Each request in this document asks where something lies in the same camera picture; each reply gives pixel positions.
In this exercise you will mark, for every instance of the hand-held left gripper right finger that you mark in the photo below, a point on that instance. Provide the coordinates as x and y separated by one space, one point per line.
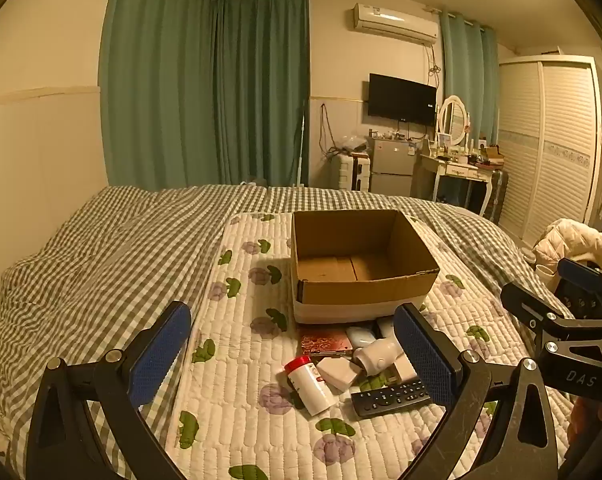
423 355

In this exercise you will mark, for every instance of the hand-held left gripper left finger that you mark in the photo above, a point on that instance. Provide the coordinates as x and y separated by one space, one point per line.
161 355

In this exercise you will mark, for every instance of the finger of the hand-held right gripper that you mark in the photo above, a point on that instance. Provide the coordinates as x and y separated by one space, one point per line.
528 300
588 275

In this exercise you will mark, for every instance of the white plastic bottle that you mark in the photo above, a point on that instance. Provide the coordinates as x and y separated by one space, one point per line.
378 355

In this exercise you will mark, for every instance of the black remote control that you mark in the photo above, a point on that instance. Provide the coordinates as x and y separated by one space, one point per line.
388 397

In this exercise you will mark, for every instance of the small white box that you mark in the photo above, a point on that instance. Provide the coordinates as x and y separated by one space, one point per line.
338 372

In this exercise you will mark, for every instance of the brown cardboard box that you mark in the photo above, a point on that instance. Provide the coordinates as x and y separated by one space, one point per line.
361 285

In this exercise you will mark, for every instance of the red patterned card case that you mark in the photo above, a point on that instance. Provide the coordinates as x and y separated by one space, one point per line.
326 346

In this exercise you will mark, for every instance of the white bottle with red cap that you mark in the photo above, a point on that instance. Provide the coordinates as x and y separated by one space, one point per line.
311 385

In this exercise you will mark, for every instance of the cream padded jacket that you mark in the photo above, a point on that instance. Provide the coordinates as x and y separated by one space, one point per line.
576 245

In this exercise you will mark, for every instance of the floral quilted mat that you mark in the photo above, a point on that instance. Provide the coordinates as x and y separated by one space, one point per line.
241 360

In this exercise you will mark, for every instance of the green checked blanket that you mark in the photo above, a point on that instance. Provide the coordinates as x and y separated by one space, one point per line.
106 270

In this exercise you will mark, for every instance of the grey suitcase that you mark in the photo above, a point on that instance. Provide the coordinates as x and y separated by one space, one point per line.
498 195

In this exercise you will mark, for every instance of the white louvered wardrobe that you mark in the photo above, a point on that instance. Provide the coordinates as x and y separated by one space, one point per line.
556 145

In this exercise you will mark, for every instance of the white dressing table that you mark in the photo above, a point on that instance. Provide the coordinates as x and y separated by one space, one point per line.
456 167

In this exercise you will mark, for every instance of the silver small fridge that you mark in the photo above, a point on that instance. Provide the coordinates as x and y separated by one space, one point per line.
391 165

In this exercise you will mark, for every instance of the white suitcase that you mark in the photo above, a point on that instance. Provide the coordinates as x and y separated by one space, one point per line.
353 172

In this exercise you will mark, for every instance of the oval white vanity mirror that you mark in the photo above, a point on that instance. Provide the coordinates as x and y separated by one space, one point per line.
453 117

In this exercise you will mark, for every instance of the narrow green curtain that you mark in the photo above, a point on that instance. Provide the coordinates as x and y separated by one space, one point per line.
468 85

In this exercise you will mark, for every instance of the white pole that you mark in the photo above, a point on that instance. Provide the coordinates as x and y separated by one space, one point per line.
302 150

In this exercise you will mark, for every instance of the wide green curtain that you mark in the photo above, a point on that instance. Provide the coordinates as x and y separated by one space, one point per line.
191 85

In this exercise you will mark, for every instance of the white air conditioner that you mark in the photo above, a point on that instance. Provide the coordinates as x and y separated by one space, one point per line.
396 22

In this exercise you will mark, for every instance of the black wall television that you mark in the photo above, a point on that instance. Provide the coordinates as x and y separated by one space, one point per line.
402 99

